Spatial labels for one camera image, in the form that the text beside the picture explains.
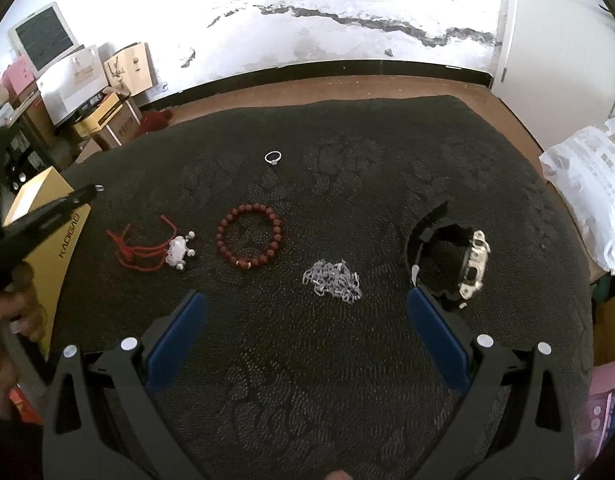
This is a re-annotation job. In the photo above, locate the red string charm bracelet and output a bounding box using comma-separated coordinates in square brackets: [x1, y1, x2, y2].
[106, 214, 198, 273]

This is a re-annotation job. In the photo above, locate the yellow cardboard box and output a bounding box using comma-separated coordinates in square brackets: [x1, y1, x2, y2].
[4, 167, 91, 358]

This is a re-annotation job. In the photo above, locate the silver chain necklace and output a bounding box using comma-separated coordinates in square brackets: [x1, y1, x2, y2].
[302, 258, 364, 305]

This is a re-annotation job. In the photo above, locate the dark red bead bracelet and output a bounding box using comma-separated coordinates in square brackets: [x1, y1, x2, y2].
[215, 201, 285, 271]

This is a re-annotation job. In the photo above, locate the brown paper bag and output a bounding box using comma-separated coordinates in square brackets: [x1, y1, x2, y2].
[103, 42, 154, 96]

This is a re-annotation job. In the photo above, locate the black patterned table cloth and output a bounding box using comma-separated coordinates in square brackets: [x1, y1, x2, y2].
[52, 96, 592, 479]

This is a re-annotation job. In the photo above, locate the white plastic package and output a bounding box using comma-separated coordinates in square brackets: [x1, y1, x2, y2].
[539, 116, 615, 275]

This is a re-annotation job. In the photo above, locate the pink box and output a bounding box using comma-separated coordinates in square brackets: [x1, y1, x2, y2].
[0, 56, 35, 100]

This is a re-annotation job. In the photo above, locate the brown cardboard box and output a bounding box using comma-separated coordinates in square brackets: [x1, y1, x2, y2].
[92, 99, 141, 151]

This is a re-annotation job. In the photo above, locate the white crt monitor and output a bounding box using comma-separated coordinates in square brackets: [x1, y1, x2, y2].
[8, 2, 80, 78]

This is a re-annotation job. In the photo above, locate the white paper bag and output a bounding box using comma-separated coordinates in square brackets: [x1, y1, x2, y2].
[37, 46, 108, 126]

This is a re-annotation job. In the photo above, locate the person's left hand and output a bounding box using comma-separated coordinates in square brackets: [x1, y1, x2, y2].
[0, 262, 45, 420]

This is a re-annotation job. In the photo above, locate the red cloth on floor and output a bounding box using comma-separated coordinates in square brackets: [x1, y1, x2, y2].
[136, 110, 173, 136]

